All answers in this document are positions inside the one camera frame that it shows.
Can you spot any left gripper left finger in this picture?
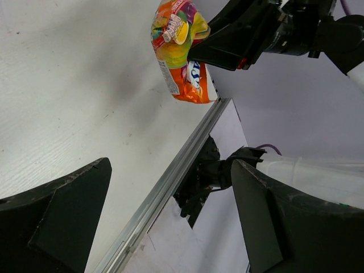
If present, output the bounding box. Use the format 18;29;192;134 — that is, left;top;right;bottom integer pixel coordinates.
1;158;111;272

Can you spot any aluminium front rail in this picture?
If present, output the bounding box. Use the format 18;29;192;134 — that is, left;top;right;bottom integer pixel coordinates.
94;98;231;272

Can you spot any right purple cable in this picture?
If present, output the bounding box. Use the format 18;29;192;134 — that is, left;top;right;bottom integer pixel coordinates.
255;0;353;156

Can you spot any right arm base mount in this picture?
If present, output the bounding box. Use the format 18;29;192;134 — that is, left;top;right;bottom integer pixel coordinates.
173;137;266;227

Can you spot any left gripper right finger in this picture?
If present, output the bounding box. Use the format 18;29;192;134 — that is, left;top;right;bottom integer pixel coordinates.
231;160;363;272

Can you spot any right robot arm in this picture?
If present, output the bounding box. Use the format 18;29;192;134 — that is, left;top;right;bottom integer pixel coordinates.
188;1;363;166

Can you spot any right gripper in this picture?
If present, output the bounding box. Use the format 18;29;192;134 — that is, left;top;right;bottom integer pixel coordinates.
188;1;337;71

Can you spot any orange Skittles packet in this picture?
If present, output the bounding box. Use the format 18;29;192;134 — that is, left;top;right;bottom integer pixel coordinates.
151;0;212;104

